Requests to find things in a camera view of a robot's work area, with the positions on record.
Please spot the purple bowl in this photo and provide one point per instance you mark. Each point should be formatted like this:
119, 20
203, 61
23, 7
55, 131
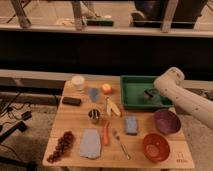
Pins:
166, 121

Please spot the metal cup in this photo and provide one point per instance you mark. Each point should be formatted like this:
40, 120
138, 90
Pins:
94, 115

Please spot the metal fork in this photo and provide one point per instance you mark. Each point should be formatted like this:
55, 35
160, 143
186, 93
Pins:
117, 137

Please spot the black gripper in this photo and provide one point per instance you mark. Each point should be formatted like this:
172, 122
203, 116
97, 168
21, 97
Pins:
151, 92

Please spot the red bowl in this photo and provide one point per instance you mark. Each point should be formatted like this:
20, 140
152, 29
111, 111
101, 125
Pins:
155, 147

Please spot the black rectangular block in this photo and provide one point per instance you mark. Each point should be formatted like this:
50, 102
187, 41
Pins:
71, 101

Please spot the white cup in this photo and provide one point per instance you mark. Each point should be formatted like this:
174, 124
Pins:
78, 82

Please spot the green plastic tray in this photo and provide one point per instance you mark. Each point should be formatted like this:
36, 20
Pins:
133, 95

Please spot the blue sponge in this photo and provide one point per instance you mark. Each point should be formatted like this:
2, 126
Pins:
131, 127

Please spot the red yellow apple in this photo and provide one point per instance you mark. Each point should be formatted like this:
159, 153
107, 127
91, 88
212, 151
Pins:
106, 88

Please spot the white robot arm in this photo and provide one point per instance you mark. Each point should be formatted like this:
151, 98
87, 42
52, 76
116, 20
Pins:
168, 84

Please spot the bunch of dark grapes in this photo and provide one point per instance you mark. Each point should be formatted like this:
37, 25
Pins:
64, 144

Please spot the grey-blue cloth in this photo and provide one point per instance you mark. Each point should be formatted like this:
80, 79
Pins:
90, 145

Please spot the orange carrot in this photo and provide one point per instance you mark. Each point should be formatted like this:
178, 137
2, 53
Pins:
105, 133

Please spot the wooden table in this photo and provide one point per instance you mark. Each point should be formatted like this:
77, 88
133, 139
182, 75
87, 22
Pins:
76, 120

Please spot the peeled banana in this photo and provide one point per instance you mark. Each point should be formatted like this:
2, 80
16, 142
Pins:
111, 107

